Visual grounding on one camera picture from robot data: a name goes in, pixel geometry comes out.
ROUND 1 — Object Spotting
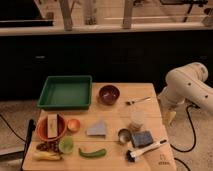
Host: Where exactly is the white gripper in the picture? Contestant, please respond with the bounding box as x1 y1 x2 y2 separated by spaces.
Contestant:
159 98 176 125

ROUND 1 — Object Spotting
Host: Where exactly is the grey blue towel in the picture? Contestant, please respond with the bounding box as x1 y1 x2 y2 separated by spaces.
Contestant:
86 120 107 136

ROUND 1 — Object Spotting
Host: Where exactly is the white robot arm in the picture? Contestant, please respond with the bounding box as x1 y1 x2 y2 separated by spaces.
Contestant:
157 62 213 125

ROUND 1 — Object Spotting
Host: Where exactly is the clear plastic cup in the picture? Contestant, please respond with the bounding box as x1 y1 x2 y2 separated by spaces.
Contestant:
130 112 144 131

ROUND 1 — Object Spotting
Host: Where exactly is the blue sponge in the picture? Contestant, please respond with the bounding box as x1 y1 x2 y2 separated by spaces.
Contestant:
131 131 153 148

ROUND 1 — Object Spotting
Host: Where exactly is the small metal cup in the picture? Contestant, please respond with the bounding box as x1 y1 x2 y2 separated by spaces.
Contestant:
118 129 131 144

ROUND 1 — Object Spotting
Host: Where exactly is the dark purple bowl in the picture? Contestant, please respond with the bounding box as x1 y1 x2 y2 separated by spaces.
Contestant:
99 85 120 105

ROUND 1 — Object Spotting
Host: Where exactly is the green pepper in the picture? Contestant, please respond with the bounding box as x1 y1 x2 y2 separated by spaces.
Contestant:
78 148 107 158

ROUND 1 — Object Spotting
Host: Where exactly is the small orange cup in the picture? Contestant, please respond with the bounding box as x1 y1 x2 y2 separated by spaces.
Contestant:
67 119 81 133

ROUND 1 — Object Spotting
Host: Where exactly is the green plastic tray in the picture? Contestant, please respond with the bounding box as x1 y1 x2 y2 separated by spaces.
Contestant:
37 75 92 110

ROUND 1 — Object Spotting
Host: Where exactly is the wooden block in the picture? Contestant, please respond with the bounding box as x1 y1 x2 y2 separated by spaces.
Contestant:
47 114 58 138

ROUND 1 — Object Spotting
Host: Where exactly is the dark grape bunch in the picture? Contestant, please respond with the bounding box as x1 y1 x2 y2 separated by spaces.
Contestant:
36 142 59 153

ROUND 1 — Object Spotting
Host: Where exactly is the yellow banana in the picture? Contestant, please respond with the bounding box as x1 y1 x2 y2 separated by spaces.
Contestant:
33 152 62 161

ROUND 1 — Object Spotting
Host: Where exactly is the black cable on floor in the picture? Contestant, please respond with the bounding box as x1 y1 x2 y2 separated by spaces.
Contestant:
169 104 198 154

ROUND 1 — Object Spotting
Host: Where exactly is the white handled brush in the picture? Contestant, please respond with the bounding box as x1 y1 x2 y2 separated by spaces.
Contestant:
126 139 167 162

